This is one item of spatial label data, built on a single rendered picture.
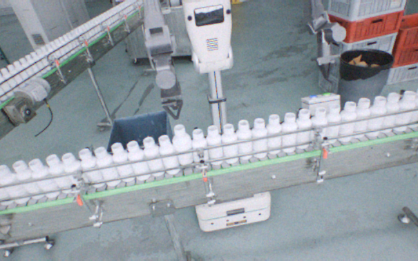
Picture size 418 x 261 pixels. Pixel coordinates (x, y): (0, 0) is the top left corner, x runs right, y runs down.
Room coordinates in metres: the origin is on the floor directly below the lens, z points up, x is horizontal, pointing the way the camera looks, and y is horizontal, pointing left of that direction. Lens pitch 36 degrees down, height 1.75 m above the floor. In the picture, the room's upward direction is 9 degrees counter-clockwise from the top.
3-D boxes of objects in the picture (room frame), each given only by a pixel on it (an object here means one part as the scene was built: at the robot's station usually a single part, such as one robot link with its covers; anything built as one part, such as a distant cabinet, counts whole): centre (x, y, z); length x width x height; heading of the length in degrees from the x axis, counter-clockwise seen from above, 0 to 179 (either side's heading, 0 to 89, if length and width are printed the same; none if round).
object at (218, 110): (1.47, -0.08, 0.74); 0.11 x 0.11 x 0.40; 3
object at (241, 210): (1.46, -0.08, 0.24); 0.68 x 0.53 x 0.41; 3
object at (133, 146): (0.79, 0.28, 1.08); 0.06 x 0.06 x 0.17
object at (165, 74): (0.77, 0.10, 1.46); 0.12 x 0.09 x 0.12; 3
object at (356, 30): (2.87, -1.80, 0.78); 0.61 x 0.41 x 0.22; 100
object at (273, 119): (0.83, -0.25, 1.08); 0.06 x 0.06 x 0.17
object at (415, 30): (3.00, -2.49, 0.55); 0.61 x 0.41 x 0.22; 96
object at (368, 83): (2.31, -1.56, 0.32); 0.45 x 0.45 x 0.64
